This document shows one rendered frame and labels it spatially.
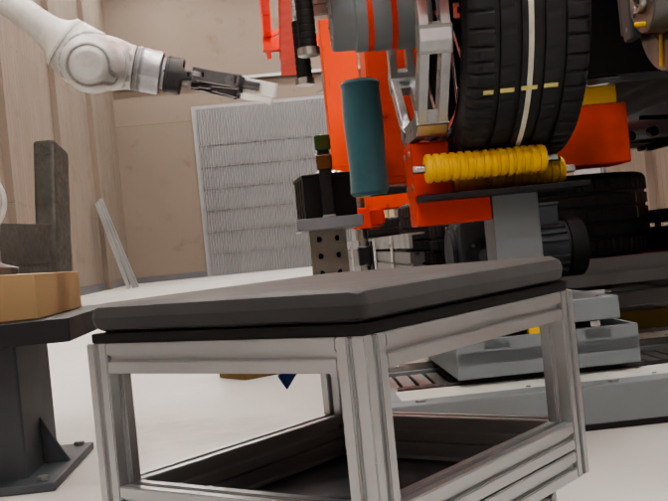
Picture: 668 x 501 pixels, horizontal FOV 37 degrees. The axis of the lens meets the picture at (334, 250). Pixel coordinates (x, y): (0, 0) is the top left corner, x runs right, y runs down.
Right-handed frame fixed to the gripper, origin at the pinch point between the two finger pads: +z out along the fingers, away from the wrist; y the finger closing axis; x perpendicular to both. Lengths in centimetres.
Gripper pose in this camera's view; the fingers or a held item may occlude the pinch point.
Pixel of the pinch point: (262, 91)
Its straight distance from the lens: 206.7
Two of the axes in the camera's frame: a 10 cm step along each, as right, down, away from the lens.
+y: -1.3, 0.1, 9.9
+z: 9.8, 1.7, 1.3
